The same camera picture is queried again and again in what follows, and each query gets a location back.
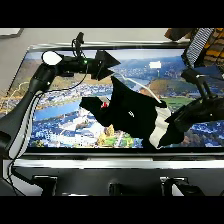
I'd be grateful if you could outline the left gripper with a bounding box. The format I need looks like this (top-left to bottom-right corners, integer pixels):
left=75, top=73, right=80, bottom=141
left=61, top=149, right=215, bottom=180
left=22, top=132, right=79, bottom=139
left=61, top=49, right=122, bottom=82

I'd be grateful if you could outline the dark blue garment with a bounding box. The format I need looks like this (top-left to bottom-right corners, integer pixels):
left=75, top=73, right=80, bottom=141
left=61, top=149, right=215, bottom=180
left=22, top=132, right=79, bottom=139
left=192, top=64, right=224, bottom=82

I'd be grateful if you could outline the brown checked garment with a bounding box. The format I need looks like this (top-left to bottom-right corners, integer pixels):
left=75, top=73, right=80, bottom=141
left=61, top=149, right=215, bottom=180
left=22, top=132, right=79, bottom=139
left=201, top=27, right=224, bottom=67

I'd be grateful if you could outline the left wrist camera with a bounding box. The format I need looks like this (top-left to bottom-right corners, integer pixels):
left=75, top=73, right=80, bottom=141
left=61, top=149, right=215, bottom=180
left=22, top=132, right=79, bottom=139
left=71, top=31, right=86, bottom=59

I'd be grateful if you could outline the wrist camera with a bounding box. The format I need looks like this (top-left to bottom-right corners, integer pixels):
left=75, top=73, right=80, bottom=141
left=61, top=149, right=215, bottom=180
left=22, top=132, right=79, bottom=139
left=181, top=67, right=215, bottom=102
left=71, top=31, right=86, bottom=59

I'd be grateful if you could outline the black cable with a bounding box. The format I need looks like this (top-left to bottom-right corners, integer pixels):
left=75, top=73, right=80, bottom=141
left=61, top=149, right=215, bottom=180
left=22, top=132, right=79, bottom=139
left=42, top=63, right=92, bottom=96

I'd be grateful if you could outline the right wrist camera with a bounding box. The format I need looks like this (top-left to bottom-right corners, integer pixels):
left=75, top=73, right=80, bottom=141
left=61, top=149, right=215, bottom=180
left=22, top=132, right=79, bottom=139
left=181, top=67, right=215, bottom=102

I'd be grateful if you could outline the silver frame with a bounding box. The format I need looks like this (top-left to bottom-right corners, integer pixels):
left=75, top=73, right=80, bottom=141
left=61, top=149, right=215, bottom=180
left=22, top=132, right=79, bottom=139
left=11, top=155, right=224, bottom=197

